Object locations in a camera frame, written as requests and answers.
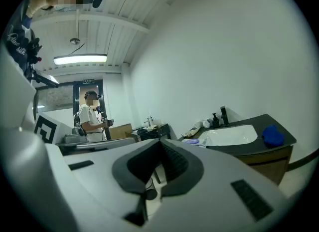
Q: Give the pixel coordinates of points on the cardboard box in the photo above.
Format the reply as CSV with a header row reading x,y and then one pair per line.
x,y
120,131

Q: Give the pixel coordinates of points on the white pump bottle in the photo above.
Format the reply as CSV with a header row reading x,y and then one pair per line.
x,y
150,122

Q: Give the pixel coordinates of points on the round ceiling lamp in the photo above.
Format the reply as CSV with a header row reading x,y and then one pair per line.
x,y
74,41

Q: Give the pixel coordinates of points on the dark-topped wooden vanity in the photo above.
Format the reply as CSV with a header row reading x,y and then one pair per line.
x,y
264,156

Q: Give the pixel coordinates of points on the white ceiling pipe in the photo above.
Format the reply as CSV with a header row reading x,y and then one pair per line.
x,y
77,24

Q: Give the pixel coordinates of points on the black camera rig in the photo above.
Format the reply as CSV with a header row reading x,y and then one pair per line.
x,y
33,49

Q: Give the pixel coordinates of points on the frosted glass window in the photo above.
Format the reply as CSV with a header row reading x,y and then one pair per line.
x,y
54,96

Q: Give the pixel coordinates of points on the brown paper packet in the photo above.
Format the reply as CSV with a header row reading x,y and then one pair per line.
x,y
191,133

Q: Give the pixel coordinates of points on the white cup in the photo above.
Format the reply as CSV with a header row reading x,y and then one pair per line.
x,y
206,123

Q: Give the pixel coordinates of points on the dark door frame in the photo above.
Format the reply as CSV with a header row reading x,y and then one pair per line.
x,y
76,101

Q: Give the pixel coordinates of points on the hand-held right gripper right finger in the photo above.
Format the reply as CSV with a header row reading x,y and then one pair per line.
x,y
211,188

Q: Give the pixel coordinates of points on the small dark door sign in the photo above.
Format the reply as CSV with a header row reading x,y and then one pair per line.
x,y
89,81

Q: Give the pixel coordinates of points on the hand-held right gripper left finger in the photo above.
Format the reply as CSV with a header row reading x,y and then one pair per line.
x,y
99,176

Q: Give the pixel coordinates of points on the blue wet wipe lid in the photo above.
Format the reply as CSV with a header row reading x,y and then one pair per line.
x,y
190,141

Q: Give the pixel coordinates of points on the person's shirt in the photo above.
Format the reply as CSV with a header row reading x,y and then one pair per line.
x,y
17,46

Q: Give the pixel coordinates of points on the black faucet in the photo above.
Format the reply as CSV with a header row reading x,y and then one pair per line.
x,y
224,117

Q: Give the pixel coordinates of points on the black marble table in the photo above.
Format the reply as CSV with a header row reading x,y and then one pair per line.
x,y
162,130

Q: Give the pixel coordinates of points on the crumpled brown paper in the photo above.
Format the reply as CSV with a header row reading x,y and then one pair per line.
x,y
153,127

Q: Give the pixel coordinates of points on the white sink basin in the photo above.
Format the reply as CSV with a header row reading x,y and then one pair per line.
x,y
231,135

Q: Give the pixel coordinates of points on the black soap dispenser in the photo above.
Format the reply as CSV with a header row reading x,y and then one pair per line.
x,y
215,122

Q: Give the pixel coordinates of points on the dark cloth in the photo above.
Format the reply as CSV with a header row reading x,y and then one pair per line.
x,y
143,131

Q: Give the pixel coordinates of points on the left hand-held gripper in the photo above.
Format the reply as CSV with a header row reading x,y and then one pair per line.
x,y
46,128

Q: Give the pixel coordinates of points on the pale wet wipe pack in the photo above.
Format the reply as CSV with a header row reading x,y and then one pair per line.
x,y
202,141

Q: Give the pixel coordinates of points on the blue cloth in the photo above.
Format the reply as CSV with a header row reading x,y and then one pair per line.
x,y
272,136

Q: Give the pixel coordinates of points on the long ceiling light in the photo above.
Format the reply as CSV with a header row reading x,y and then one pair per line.
x,y
79,59

